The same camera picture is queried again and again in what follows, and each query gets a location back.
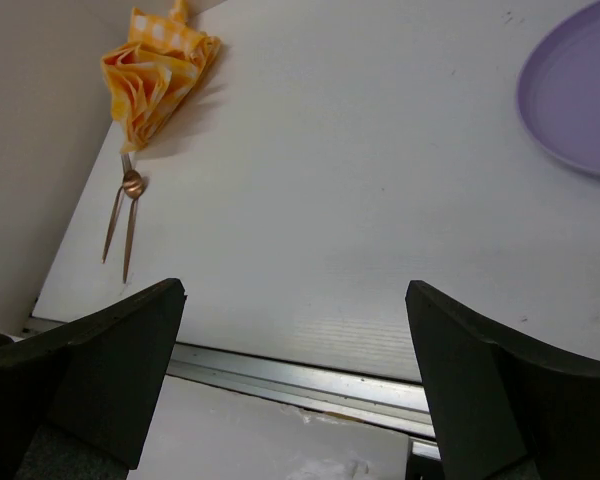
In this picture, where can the copper fork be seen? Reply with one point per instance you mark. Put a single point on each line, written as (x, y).
(126, 166)

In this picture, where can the yellow checkered cloth napkin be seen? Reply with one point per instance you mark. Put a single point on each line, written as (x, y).
(149, 76)

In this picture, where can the aluminium table edge rail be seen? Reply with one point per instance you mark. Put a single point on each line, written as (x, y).
(394, 405)

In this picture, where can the purple plastic plate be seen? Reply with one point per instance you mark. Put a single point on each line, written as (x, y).
(558, 92)

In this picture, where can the copper spoon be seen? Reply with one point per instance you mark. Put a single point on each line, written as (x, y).
(134, 187)

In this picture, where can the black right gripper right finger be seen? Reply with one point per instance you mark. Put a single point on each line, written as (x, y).
(503, 404)

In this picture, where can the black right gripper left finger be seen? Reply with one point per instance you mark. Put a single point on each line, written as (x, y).
(77, 401)

